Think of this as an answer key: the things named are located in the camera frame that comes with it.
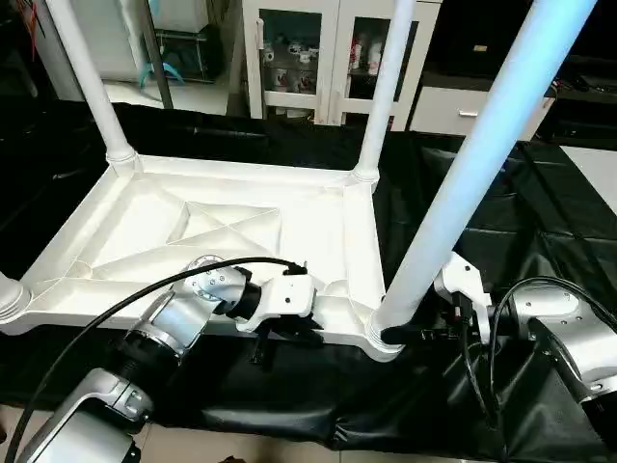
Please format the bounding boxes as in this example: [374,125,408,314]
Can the white plastic table top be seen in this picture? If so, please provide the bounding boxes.
[0,154,406,364]

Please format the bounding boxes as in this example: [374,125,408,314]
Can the white glass door cabinet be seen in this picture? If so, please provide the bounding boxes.
[241,0,441,127]

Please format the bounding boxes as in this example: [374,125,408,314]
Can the white plastic table leg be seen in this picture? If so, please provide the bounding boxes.
[0,272,30,325]
[371,0,599,344]
[352,0,418,184]
[45,0,139,173]

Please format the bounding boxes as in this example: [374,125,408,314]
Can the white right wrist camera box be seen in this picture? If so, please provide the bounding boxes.
[433,252,493,340]

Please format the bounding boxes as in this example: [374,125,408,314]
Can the black mat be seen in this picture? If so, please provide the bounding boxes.
[0,96,617,456]

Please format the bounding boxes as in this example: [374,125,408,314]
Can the clear plastic storage box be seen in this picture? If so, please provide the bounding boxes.
[159,24,228,84]

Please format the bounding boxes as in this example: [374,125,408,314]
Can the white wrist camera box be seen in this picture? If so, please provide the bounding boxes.
[433,252,493,340]
[235,270,320,335]

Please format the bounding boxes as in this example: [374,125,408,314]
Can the white drawer unit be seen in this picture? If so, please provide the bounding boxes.
[410,85,556,137]

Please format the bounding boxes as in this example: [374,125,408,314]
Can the grey metal pole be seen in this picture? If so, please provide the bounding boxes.
[143,0,175,110]

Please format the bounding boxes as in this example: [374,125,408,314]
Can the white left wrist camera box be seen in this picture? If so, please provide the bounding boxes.
[235,270,320,335]

